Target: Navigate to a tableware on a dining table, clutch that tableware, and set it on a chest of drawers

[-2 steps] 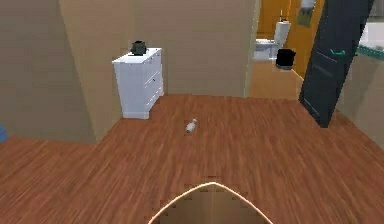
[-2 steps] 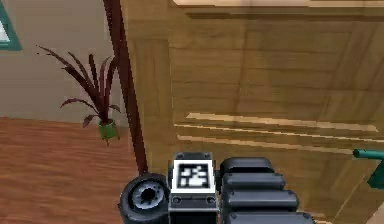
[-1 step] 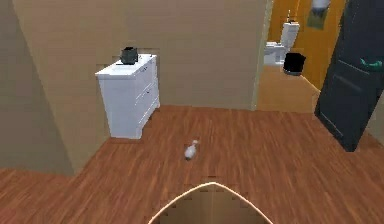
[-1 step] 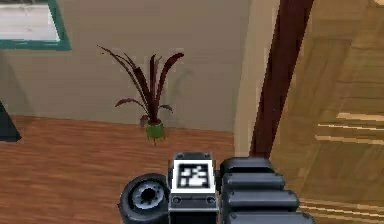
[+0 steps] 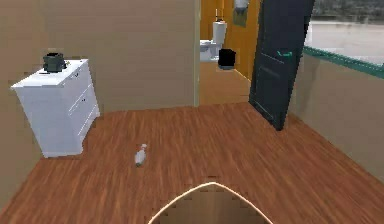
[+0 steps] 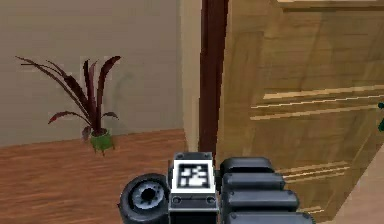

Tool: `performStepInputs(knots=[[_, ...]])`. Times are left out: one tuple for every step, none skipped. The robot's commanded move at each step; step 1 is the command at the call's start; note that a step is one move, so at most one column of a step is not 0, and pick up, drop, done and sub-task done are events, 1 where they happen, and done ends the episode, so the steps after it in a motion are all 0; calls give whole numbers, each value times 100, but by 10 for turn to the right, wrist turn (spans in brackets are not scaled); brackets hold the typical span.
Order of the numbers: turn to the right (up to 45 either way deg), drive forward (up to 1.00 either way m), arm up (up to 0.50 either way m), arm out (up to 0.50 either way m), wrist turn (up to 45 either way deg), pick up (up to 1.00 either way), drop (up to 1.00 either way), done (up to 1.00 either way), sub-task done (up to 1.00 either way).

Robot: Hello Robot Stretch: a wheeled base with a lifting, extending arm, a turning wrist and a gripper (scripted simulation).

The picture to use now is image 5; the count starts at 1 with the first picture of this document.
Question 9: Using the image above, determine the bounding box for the white chest of drawers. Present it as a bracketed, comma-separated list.
[10, 58, 101, 159]

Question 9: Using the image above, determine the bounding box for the black bin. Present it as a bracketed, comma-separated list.
[217, 48, 237, 70]

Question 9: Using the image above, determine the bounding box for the white bottle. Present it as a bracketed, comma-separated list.
[134, 143, 148, 168]

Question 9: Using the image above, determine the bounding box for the white toilet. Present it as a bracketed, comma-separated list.
[199, 20, 228, 63]

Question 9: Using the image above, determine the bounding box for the dark room door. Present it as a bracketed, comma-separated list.
[248, 0, 316, 132]

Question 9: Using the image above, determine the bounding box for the dark green pot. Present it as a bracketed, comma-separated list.
[42, 52, 68, 74]

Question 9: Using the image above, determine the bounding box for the framed wall picture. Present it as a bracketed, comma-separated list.
[232, 0, 250, 28]

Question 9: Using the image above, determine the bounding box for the window with teal frame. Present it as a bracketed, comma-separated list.
[302, 0, 384, 80]

